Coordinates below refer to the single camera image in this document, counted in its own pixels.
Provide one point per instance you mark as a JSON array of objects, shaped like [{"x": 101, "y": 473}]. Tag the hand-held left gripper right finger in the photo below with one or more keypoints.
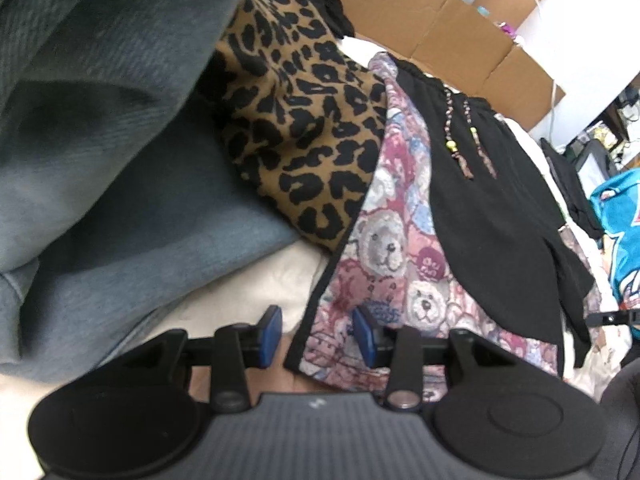
[{"x": 364, "y": 337}]

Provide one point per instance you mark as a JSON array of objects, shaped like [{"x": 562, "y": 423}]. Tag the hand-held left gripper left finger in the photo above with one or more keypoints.
[{"x": 270, "y": 335}]

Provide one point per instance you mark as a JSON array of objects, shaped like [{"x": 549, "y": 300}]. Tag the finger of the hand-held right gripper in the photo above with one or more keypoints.
[{"x": 610, "y": 318}]

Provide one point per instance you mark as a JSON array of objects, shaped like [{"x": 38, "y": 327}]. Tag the black bear-print garment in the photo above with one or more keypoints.
[{"x": 480, "y": 210}]

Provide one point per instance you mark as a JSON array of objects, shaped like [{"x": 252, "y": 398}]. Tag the cream printed bedsheet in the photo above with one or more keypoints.
[{"x": 240, "y": 285}]

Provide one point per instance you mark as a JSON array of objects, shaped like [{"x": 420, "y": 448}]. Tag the blue printed blanket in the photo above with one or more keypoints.
[{"x": 620, "y": 240}]

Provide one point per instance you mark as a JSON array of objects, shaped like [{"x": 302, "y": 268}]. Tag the person's grey-trousered leg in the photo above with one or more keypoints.
[{"x": 625, "y": 410}]

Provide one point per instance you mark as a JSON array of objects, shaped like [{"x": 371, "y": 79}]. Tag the folded black sweatpants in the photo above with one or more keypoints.
[{"x": 570, "y": 185}]

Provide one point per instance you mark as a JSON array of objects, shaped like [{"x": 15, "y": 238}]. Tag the leopard print garment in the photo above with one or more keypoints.
[{"x": 300, "y": 110}]

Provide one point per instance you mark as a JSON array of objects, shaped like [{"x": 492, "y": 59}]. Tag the grey-blue sweatshirt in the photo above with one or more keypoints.
[{"x": 100, "y": 160}]

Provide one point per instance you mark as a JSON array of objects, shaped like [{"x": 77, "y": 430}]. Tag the purple and white refill pouch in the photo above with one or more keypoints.
[{"x": 510, "y": 30}]

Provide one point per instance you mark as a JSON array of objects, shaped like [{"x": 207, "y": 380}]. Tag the flattened brown cardboard box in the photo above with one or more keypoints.
[{"x": 450, "y": 35}]

